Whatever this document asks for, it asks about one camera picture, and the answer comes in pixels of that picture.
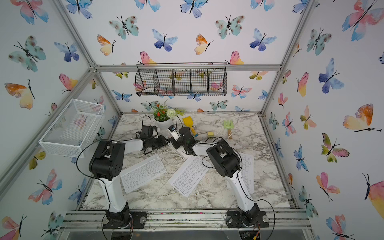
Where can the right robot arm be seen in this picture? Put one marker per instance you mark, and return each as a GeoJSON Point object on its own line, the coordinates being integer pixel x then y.
{"type": "Point", "coordinates": [228, 164]}

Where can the white mesh wall basket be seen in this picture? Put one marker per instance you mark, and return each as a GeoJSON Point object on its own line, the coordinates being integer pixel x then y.
{"type": "Point", "coordinates": [73, 130]}

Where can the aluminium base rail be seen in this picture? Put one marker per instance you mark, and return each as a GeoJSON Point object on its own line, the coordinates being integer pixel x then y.
{"type": "Point", "coordinates": [202, 220]}

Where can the white keyboard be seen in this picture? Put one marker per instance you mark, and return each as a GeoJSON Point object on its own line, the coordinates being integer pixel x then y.
{"type": "Point", "coordinates": [142, 173]}
{"type": "Point", "coordinates": [248, 171]}
{"type": "Point", "coordinates": [189, 175]}

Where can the black wire wall basket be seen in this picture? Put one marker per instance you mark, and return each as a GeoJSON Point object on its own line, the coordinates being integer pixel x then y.
{"type": "Point", "coordinates": [181, 79]}

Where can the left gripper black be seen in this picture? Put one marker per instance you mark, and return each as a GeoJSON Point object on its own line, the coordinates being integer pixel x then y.
{"type": "Point", "coordinates": [163, 143]}

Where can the potted plant white pot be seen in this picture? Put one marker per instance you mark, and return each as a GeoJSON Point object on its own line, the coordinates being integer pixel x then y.
{"type": "Point", "coordinates": [164, 115]}

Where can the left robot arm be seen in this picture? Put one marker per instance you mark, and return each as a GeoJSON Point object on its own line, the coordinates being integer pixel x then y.
{"type": "Point", "coordinates": [106, 166]}

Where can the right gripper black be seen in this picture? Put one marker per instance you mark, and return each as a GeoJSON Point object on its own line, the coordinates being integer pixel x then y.
{"type": "Point", "coordinates": [173, 143]}

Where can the white power strip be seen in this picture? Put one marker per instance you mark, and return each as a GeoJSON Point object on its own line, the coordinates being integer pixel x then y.
{"type": "Point", "coordinates": [180, 151]}

